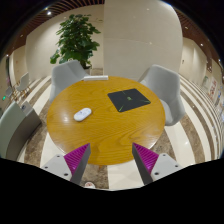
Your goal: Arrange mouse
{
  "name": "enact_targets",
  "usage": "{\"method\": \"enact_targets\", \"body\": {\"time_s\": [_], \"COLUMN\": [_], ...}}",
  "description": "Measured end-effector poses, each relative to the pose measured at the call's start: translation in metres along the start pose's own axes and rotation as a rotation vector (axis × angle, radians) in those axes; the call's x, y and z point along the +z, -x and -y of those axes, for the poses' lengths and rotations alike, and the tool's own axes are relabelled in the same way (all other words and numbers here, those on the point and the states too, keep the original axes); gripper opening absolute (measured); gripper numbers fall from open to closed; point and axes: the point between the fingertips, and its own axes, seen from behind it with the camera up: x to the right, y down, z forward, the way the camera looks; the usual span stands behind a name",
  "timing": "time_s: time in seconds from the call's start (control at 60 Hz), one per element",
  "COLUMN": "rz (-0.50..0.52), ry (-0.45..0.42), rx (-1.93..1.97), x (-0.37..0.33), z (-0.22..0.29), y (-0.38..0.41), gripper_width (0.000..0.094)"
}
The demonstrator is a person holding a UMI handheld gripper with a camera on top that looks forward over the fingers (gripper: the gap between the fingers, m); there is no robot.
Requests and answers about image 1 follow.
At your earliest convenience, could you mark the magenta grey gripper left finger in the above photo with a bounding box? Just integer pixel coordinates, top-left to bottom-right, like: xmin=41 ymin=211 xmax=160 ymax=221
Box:
xmin=42 ymin=144 xmax=91 ymax=185

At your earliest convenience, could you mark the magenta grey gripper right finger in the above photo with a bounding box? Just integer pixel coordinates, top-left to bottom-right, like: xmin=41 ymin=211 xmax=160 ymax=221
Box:
xmin=132 ymin=143 xmax=182 ymax=185

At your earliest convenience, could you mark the white computer mouse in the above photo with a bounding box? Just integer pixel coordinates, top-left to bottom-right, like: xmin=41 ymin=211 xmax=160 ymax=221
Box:
xmin=74 ymin=108 xmax=92 ymax=122

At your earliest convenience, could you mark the black mouse pad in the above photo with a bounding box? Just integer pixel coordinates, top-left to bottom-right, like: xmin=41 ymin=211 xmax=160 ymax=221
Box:
xmin=108 ymin=88 xmax=151 ymax=112

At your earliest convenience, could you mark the round wooden table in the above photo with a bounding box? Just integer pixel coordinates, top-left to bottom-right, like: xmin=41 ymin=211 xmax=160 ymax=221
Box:
xmin=47 ymin=77 xmax=165 ymax=165

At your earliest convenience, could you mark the grey chair right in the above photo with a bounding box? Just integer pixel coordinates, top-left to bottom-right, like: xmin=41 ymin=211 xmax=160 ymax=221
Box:
xmin=140 ymin=64 xmax=185 ymax=126

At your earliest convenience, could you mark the white box on table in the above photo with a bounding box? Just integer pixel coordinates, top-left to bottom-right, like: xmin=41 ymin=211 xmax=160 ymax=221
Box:
xmin=83 ymin=75 xmax=109 ymax=81

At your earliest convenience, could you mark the grey chair left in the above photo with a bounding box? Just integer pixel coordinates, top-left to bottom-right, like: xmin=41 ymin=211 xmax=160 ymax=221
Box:
xmin=49 ymin=60 xmax=87 ymax=102

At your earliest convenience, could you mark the distant grey chair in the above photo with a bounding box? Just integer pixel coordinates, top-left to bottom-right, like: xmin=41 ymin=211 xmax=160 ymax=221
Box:
xmin=16 ymin=73 xmax=30 ymax=96

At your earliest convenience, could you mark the green potted plant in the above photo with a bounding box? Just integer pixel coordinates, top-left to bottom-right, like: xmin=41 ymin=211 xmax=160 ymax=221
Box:
xmin=50 ymin=14 xmax=100 ymax=69

